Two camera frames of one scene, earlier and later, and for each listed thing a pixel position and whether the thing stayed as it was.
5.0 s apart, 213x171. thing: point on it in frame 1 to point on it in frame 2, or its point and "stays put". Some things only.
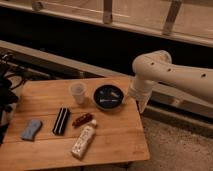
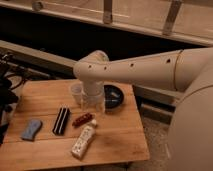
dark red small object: (82, 120) stays put
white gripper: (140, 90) to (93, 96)
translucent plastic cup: (78, 91) stays put
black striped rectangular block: (61, 121) stays put
